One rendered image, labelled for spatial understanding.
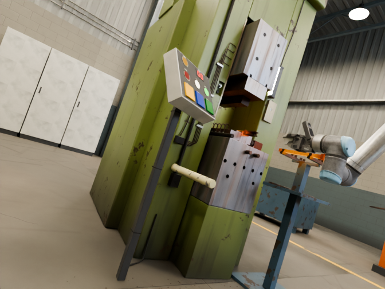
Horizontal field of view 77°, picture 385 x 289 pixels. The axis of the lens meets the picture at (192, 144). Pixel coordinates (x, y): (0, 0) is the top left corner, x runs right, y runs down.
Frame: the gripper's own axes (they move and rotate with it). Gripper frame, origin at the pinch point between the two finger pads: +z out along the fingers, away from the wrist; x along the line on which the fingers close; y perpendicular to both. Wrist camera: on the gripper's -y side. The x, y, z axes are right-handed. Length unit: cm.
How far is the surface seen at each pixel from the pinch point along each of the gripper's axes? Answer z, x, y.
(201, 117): 18, -46, 6
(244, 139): 33.6, 1.5, 4.2
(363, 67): 369, 714, -468
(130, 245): 24, -59, 81
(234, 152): 27.6, -8.8, 16.2
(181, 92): 5, -68, 2
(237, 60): 45, -17, -48
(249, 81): 33.6, -10.3, -33.7
